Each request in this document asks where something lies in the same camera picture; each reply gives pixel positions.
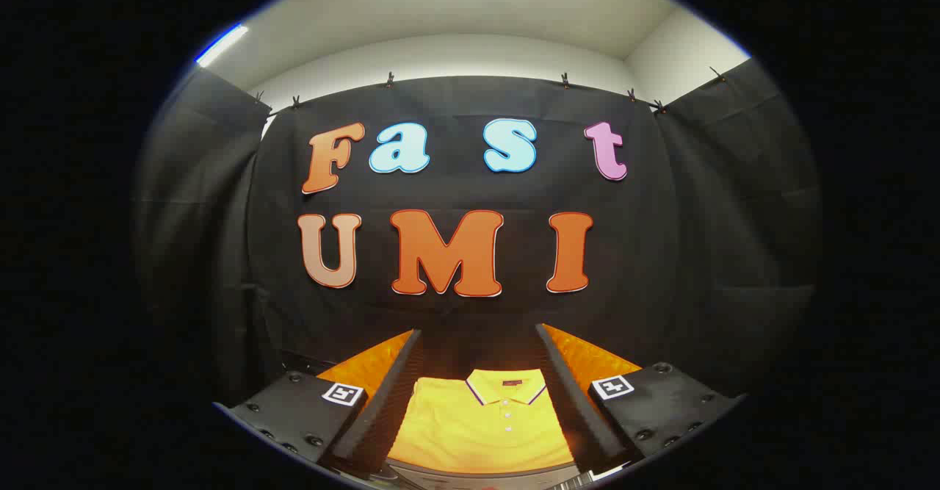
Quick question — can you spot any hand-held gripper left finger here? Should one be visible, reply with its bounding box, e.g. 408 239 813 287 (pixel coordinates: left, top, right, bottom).
211 328 425 480

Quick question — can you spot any yellow polo shirt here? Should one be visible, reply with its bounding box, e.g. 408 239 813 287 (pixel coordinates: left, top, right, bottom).
387 370 575 475

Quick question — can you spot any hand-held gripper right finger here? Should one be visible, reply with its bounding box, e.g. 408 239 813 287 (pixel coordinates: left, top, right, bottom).
535 323 744 478

